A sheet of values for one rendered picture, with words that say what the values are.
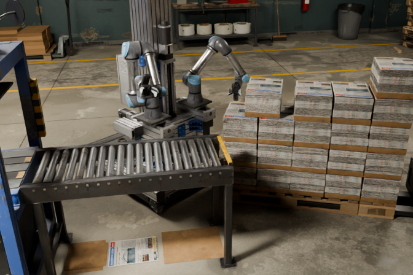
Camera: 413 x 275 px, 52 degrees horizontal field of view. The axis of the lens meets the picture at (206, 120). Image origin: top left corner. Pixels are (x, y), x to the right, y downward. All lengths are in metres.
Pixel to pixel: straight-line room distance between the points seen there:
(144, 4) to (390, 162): 2.34
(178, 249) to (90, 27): 7.23
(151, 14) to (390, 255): 2.62
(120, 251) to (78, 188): 0.82
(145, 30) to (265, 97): 1.13
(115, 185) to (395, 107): 2.12
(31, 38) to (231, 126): 6.16
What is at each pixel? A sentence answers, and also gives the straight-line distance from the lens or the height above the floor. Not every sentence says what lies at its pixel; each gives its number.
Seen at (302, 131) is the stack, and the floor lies 0.74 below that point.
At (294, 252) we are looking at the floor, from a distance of 3.44.
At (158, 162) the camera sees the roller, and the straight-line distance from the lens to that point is 2.92.
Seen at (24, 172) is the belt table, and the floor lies 0.80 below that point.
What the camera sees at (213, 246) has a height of 0.00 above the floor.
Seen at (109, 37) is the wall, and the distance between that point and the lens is 9.97.
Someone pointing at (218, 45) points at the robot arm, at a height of 1.30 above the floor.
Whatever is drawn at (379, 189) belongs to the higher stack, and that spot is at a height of 0.27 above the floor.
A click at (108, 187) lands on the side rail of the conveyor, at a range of 2.81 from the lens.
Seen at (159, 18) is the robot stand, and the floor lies 1.58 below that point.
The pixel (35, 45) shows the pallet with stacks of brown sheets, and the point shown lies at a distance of 9.10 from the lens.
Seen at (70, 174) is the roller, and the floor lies 0.80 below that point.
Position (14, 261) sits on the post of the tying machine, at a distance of 2.95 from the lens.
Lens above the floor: 2.19
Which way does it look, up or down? 23 degrees down
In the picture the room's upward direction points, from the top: 1 degrees counter-clockwise
